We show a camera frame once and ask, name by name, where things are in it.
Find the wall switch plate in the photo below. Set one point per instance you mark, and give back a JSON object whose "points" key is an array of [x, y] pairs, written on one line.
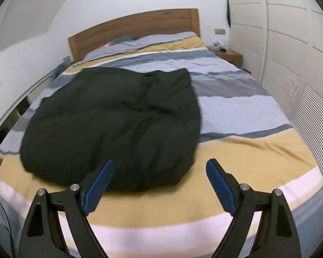
{"points": [[220, 31]]}

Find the striped duvet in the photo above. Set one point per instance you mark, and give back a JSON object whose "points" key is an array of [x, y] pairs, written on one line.
{"points": [[231, 99]]}

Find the grey-blue pillow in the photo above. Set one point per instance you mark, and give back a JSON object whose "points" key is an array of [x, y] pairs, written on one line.
{"points": [[123, 39]]}

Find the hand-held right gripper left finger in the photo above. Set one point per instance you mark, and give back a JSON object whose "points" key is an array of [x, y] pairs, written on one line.
{"points": [[97, 190]]}

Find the lavender pillow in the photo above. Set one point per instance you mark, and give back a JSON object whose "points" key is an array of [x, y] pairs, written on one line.
{"points": [[156, 41]]}

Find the wooden nightstand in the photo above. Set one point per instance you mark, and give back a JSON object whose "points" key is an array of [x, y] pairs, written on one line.
{"points": [[230, 56]]}

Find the wooden headboard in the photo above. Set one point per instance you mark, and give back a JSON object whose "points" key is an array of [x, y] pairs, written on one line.
{"points": [[137, 27]]}

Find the blue-grey cloth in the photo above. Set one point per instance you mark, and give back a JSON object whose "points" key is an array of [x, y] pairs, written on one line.
{"points": [[59, 68]]}

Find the wall socket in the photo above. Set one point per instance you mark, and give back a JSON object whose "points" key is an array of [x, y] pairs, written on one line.
{"points": [[66, 58]]}

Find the white wardrobe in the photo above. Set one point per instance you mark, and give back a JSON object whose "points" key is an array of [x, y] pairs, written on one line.
{"points": [[285, 59]]}

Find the black puffer jacket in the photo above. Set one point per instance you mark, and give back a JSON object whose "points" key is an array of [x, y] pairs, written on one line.
{"points": [[110, 126]]}

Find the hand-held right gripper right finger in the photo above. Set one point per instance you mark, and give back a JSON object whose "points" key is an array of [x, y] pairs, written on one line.
{"points": [[220, 188]]}

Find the white mattress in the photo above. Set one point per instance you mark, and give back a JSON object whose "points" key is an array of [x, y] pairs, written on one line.
{"points": [[306, 209]]}

